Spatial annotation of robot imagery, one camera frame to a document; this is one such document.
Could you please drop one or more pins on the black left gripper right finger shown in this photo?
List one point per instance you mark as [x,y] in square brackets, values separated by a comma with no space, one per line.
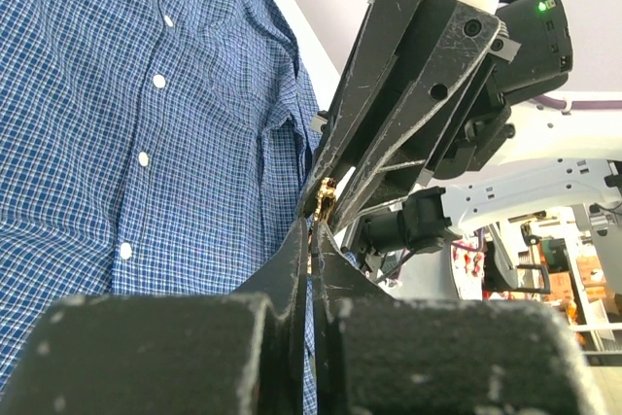
[376,354]

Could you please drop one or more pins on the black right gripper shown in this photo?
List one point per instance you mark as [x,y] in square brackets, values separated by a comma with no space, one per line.
[409,88]

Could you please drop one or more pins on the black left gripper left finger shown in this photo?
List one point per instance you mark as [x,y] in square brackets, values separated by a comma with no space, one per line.
[238,353]

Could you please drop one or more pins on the gold leaf brooch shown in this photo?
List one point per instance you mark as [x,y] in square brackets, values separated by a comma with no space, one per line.
[323,205]

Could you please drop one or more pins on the blue checked shirt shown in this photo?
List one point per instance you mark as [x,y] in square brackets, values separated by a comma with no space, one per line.
[148,147]

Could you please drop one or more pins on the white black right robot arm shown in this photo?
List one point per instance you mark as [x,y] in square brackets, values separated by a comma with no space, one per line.
[532,151]

